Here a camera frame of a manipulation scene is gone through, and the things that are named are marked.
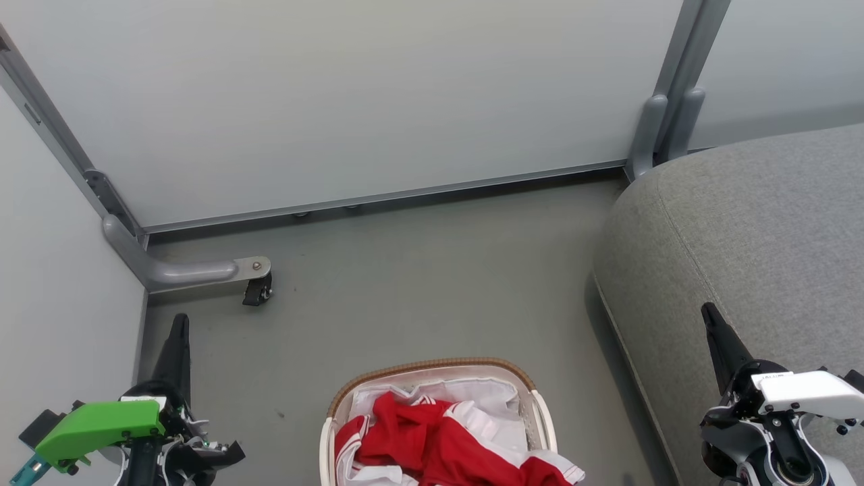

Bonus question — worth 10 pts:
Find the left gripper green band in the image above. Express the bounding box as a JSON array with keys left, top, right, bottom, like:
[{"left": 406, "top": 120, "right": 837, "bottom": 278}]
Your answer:
[{"left": 34, "top": 313, "right": 245, "bottom": 486}]

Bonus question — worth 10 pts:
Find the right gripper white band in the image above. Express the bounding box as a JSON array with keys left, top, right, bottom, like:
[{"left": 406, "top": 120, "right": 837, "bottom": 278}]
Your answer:
[{"left": 700, "top": 302, "right": 864, "bottom": 434}]

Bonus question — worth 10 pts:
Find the red Bulls jersey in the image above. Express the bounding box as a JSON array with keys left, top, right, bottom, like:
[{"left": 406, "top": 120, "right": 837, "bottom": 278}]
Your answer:
[{"left": 334, "top": 391, "right": 587, "bottom": 486}]

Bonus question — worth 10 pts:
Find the grey fabric sofa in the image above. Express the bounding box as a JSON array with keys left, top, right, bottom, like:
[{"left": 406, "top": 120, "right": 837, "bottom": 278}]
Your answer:
[{"left": 593, "top": 124, "right": 864, "bottom": 486}]

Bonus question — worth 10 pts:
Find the grey partition foot tube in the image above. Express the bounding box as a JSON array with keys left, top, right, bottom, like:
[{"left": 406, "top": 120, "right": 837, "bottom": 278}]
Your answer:
[{"left": 102, "top": 214, "right": 273, "bottom": 293}]

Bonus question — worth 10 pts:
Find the black caster wheel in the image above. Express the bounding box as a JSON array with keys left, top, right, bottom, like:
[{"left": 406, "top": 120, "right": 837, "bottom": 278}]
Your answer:
[{"left": 242, "top": 273, "right": 274, "bottom": 307}]

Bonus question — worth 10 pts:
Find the white laundry basket brown rim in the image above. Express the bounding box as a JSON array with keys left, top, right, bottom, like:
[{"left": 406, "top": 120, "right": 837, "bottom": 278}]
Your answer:
[{"left": 319, "top": 357, "right": 561, "bottom": 486}]

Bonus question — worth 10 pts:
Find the teal left camera connector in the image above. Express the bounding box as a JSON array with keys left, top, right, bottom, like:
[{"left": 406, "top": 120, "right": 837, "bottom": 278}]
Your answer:
[{"left": 9, "top": 454, "right": 52, "bottom": 486}]

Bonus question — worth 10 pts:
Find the grey partition corner post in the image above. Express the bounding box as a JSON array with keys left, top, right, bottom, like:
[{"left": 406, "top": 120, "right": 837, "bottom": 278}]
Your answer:
[{"left": 0, "top": 26, "right": 148, "bottom": 245}]

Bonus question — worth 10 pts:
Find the grey partition post double foot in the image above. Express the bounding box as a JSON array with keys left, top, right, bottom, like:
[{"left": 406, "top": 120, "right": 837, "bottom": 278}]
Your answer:
[{"left": 625, "top": 0, "right": 733, "bottom": 182}]

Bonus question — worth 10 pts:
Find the grey partition bottom rail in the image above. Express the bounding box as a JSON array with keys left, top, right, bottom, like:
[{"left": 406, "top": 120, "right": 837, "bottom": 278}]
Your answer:
[{"left": 143, "top": 161, "right": 630, "bottom": 234}]

